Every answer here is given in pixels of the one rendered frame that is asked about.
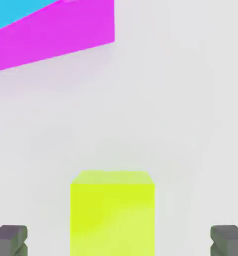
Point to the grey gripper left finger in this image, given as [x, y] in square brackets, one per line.
[7, 239]

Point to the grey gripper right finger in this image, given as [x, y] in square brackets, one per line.
[230, 240]

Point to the small yellow cube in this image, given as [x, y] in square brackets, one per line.
[112, 214]

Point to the large magenta box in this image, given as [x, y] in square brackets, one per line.
[57, 33]

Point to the large cyan box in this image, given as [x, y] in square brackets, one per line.
[13, 11]

